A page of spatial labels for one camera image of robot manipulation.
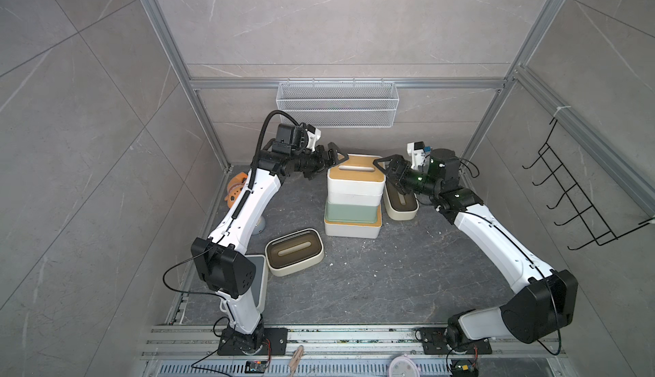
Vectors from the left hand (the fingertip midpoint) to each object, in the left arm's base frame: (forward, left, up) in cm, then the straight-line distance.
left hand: (344, 159), depth 74 cm
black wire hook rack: (-21, -61, -2) cm, 65 cm away
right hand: (-3, -11, -2) cm, 11 cm away
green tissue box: (-6, -2, -20) cm, 21 cm away
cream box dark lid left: (-14, +18, -30) cm, 38 cm away
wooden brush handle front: (-46, +16, -33) cm, 59 cm away
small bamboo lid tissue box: (-5, -6, -13) cm, 15 cm away
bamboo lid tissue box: (-3, -4, -4) cm, 6 cm away
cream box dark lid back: (+2, -23, -29) cm, 37 cm away
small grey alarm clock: (-3, +32, -31) cm, 45 cm away
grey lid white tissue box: (-29, +27, -29) cm, 49 cm away
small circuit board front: (-47, +27, -34) cm, 64 cm away
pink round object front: (-49, -15, -32) cm, 60 cm away
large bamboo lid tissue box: (-8, -10, -30) cm, 32 cm away
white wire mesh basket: (+36, -1, -4) cm, 36 cm away
